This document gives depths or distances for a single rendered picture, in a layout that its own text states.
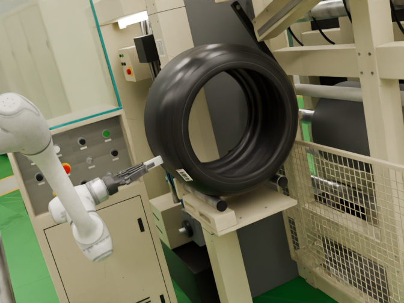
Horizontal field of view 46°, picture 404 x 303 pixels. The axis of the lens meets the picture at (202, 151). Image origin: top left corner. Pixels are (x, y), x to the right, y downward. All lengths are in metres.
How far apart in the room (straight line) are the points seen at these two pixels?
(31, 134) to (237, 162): 1.11
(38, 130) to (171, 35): 0.96
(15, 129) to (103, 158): 1.14
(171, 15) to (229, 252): 1.14
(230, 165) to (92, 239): 0.77
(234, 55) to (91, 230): 0.80
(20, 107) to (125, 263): 1.40
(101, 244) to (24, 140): 0.53
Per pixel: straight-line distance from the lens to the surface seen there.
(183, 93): 1.71
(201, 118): 2.14
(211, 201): 1.88
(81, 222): 1.58
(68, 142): 2.31
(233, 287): 2.46
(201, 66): 1.73
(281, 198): 2.06
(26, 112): 1.24
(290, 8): 1.91
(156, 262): 2.52
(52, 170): 1.48
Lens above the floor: 1.61
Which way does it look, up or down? 16 degrees down
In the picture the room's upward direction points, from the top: 13 degrees counter-clockwise
